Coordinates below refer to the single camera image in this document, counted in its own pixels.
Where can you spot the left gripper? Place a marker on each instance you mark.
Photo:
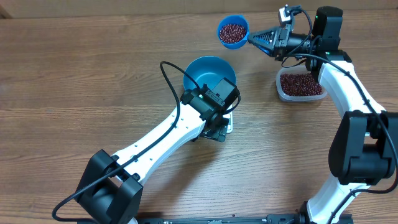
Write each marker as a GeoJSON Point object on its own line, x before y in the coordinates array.
{"type": "Point", "coordinates": [217, 130]}

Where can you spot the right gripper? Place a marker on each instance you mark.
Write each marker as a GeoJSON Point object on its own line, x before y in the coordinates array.
{"type": "Point", "coordinates": [278, 37]}

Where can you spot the blue plastic measuring scoop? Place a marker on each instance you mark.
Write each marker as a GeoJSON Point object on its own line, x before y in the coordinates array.
{"type": "Point", "coordinates": [234, 19]}

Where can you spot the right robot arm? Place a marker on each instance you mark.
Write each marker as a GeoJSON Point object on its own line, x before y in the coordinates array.
{"type": "Point", "coordinates": [364, 149]}

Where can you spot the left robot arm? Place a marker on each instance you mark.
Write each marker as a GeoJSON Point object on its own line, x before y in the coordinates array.
{"type": "Point", "coordinates": [112, 185]}

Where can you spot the teal metal bowl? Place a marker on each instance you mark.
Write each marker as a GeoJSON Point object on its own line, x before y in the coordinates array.
{"type": "Point", "coordinates": [210, 70]}

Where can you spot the white digital kitchen scale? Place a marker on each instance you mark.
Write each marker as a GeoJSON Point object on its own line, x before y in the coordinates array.
{"type": "Point", "coordinates": [229, 117]}

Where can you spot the red beans in scoop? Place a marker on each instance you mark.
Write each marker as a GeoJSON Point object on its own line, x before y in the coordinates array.
{"type": "Point", "coordinates": [232, 33]}

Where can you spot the clear plastic food container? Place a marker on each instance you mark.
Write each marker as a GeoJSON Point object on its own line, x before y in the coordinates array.
{"type": "Point", "coordinates": [284, 97]}

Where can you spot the red adzuki beans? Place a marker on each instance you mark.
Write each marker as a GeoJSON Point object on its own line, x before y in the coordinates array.
{"type": "Point", "coordinates": [300, 85]}

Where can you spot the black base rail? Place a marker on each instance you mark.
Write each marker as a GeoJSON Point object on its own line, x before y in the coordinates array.
{"type": "Point", "coordinates": [214, 220]}

